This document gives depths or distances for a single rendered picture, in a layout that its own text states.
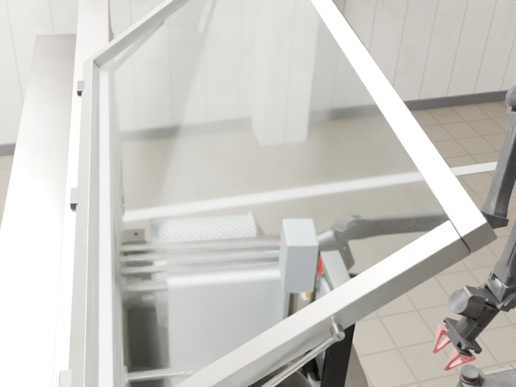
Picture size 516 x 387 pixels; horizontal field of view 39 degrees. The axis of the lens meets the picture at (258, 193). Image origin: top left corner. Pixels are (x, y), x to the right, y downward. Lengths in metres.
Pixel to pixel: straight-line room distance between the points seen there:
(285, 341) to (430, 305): 2.87
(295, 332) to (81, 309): 0.39
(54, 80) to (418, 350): 2.02
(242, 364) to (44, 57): 1.70
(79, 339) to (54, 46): 1.53
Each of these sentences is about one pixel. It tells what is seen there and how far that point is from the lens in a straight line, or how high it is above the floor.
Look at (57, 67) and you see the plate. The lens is 2.28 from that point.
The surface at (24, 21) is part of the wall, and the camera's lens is 4.27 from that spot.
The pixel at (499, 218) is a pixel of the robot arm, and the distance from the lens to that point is 2.20.
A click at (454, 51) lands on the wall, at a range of 5.21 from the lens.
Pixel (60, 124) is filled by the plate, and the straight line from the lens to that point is 1.98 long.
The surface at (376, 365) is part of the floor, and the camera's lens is 3.29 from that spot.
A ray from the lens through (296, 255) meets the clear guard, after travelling 0.86.
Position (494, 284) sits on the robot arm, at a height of 1.27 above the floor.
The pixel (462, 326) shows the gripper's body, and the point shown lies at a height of 1.16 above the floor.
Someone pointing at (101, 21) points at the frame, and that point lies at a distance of 2.02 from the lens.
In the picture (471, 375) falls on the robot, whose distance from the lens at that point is 2.92.
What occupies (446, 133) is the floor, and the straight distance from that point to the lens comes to 5.03.
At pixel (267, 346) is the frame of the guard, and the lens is 0.79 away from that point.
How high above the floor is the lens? 2.41
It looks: 35 degrees down
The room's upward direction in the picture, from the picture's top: 3 degrees clockwise
